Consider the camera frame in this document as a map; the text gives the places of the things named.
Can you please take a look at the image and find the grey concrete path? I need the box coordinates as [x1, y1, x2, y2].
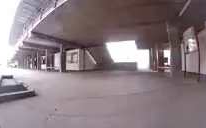
[0, 68, 206, 128]

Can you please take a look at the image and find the large concrete building on pillars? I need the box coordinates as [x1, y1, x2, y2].
[9, 0, 206, 79]

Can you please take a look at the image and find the white kiosk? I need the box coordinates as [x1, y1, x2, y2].
[53, 48, 98, 72]

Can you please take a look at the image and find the stepped concrete block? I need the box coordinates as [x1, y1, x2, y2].
[0, 74, 37, 106]

